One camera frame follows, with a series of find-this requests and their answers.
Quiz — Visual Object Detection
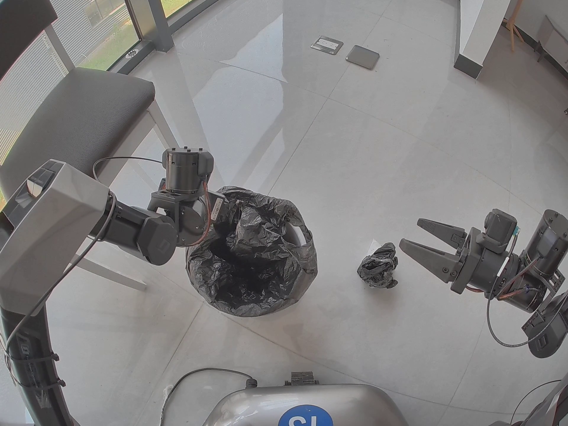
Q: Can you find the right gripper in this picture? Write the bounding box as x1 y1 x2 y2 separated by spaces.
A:
399 218 522 298

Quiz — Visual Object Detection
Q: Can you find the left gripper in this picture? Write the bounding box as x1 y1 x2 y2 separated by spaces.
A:
175 192 228 248

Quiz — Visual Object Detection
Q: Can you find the black plastic bag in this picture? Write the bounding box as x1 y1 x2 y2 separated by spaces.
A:
185 186 318 317

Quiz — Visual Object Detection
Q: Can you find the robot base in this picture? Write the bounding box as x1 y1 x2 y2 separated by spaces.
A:
208 371 402 426

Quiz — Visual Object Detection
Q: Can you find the crumpled black plastic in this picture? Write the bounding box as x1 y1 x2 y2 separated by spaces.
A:
357 242 399 289

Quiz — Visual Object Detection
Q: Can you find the white trash bin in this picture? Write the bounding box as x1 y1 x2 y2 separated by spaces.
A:
231 222 312 319

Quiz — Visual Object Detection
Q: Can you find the grey white-legged chair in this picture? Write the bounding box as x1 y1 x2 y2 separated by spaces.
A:
0 0 180 292

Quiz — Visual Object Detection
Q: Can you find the grey low cabinet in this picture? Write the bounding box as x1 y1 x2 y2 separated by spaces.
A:
535 15 568 67

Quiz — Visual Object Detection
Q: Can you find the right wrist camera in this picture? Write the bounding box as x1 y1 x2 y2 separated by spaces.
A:
481 210 521 255

